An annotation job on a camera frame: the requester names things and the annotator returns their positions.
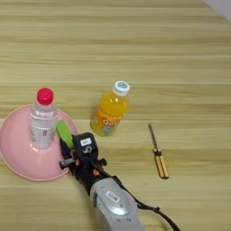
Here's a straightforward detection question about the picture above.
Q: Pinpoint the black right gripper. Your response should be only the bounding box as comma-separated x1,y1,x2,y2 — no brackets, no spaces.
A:
59,137,114,195

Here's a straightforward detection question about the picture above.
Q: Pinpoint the green rectangular block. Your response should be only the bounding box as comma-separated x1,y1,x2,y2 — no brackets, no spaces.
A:
55,119,75,149

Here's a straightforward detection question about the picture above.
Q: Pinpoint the clear water bottle red cap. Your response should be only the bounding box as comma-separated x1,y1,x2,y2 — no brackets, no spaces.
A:
28,87,59,151

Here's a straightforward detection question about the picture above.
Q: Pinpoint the screwdriver with orange black handle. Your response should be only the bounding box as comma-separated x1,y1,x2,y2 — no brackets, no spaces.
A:
146,123,171,180

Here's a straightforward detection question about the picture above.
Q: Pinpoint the black box with white label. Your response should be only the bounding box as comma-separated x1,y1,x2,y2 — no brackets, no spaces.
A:
72,132,99,161

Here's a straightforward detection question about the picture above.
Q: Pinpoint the pink round plate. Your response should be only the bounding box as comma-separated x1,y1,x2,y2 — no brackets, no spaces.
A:
0,104,80,182

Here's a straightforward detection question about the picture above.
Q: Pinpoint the orange juice bottle white cap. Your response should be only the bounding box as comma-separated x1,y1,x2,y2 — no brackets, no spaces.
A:
89,79,132,138

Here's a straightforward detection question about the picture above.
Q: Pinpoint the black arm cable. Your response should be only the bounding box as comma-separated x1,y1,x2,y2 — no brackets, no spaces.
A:
112,175,182,231

